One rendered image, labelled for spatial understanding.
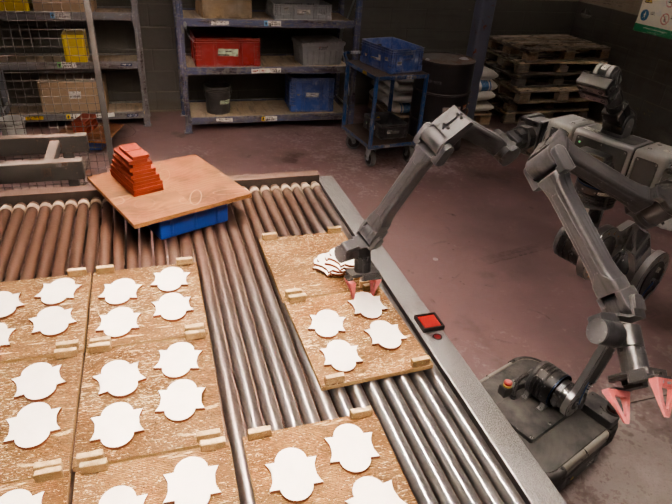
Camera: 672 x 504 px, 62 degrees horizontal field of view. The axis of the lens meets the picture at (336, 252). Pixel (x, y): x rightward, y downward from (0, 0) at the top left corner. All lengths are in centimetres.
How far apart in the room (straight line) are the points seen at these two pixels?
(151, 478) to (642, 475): 222
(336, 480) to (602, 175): 100
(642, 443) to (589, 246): 186
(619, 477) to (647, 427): 40
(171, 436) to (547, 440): 163
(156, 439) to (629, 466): 218
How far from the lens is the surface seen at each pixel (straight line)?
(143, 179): 237
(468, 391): 170
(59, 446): 156
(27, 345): 187
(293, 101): 630
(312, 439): 148
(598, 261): 142
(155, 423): 155
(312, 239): 224
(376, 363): 169
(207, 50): 598
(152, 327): 183
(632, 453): 309
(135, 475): 146
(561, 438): 265
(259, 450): 146
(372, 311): 186
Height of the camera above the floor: 207
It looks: 31 degrees down
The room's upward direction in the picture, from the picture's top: 4 degrees clockwise
